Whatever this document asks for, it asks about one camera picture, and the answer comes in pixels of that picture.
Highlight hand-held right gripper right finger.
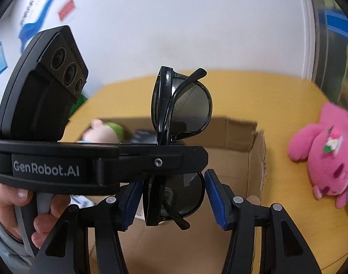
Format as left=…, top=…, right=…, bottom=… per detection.
left=205, top=169, right=320, bottom=274

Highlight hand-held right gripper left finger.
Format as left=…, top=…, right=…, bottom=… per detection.
left=34, top=181, right=144, bottom=274

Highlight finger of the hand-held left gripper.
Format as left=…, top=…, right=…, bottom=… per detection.
left=96, top=145, right=209, bottom=185

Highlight black sunglasses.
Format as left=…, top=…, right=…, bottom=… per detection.
left=143, top=66, right=213, bottom=230

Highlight brown cardboard box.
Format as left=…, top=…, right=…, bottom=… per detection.
left=61, top=116, right=267, bottom=274

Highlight person's left forearm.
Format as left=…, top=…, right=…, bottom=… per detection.
left=0, top=203, right=36, bottom=274

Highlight wooden desktop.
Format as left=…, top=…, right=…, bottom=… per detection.
left=58, top=69, right=348, bottom=274

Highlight person's left hand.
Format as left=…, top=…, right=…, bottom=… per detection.
left=0, top=183, right=71, bottom=253

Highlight white paper leaflet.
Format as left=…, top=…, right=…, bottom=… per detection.
left=71, top=195, right=96, bottom=207

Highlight teal plush toy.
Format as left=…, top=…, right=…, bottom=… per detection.
left=82, top=118, right=126, bottom=143

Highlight pink plush toy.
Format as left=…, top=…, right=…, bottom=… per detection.
left=287, top=102, right=348, bottom=209

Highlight blue banner strip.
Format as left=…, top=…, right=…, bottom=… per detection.
left=326, top=8, right=348, bottom=47

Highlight metal door frame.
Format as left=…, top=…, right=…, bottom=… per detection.
left=304, top=0, right=330, bottom=84

